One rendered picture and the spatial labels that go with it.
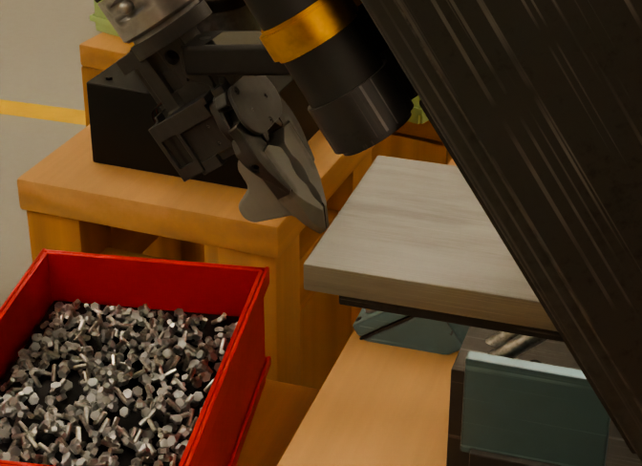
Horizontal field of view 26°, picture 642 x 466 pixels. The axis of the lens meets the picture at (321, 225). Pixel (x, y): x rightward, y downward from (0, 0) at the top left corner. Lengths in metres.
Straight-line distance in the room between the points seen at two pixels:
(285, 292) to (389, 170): 0.61
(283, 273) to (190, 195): 0.13
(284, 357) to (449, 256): 0.75
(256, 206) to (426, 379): 0.20
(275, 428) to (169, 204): 0.36
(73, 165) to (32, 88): 2.52
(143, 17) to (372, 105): 0.50
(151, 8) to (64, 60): 3.22
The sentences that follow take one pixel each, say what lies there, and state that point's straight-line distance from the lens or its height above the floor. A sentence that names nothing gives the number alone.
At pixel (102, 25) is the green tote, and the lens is 2.19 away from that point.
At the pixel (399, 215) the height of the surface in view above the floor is 1.13.
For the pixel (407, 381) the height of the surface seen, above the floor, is 0.90.
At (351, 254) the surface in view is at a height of 1.13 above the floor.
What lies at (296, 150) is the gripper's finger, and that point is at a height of 1.05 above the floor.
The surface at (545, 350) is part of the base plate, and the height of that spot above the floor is 0.90.
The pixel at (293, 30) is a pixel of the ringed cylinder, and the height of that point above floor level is 1.33.
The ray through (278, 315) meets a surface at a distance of 1.52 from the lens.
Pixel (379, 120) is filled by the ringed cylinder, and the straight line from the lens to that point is 0.62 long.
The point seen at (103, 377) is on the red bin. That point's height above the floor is 0.88.
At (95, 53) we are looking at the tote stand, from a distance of 2.14.
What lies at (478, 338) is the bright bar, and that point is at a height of 1.01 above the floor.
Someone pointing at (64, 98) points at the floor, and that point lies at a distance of 4.04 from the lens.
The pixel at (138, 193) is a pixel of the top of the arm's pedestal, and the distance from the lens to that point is 1.54.
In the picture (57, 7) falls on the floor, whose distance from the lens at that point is 4.79.
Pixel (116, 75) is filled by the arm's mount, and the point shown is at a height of 0.95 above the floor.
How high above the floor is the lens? 1.53
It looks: 28 degrees down
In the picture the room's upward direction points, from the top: straight up
